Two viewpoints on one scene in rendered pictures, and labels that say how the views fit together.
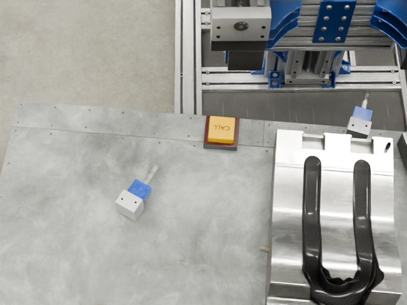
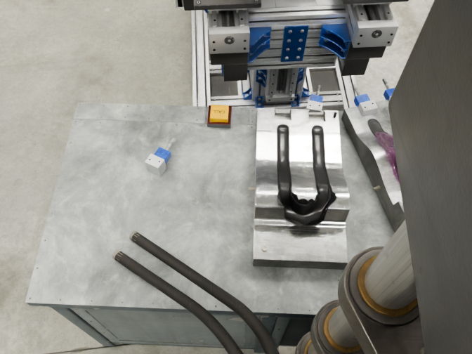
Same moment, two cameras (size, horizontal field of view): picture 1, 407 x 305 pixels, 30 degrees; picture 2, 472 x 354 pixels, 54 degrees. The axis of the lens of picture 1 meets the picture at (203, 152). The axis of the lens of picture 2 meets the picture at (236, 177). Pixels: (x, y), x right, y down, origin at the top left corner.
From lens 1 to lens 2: 0.33 m
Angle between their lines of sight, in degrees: 3
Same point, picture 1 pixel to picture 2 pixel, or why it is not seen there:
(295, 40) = (269, 60)
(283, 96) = not seen: hidden behind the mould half
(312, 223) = (284, 168)
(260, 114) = not seen: hidden behind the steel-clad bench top
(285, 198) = (265, 152)
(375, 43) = (323, 61)
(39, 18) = (103, 76)
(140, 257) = (164, 200)
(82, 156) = (122, 135)
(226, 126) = (222, 110)
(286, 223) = (266, 168)
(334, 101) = not seen: hidden behind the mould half
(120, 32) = (157, 83)
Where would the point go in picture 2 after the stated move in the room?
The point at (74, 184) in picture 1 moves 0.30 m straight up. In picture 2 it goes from (117, 154) to (93, 95)
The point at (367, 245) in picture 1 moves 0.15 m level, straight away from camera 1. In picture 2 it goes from (324, 179) to (345, 142)
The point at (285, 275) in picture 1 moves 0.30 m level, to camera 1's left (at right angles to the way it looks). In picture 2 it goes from (265, 200) to (157, 204)
